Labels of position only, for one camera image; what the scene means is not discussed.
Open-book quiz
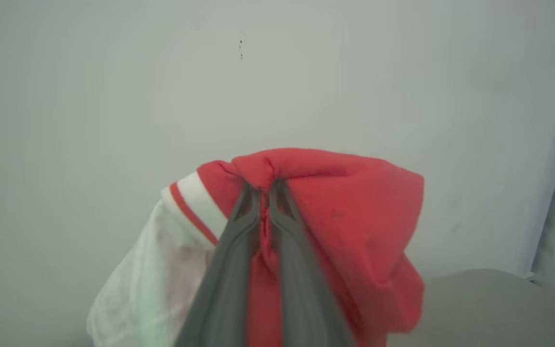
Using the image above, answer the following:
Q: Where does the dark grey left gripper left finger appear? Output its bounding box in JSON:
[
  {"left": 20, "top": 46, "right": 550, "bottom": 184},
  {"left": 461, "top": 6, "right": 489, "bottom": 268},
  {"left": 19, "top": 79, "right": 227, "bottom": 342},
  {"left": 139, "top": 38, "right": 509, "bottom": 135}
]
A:
[{"left": 175, "top": 182, "right": 262, "bottom": 347}]

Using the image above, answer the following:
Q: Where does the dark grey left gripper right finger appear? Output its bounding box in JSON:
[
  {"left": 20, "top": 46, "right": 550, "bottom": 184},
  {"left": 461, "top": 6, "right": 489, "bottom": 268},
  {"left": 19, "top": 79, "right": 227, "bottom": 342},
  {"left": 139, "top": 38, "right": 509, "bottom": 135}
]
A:
[{"left": 268, "top": 179, "right": 356, "bottom": 347}]

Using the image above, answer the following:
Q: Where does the red white polo shirt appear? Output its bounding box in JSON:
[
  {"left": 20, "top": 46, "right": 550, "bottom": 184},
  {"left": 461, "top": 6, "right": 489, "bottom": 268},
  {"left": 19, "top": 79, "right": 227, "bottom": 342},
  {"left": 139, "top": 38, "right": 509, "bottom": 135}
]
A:
[{"left": 86, "top": 147, "right": 425, "bottom": 347}]

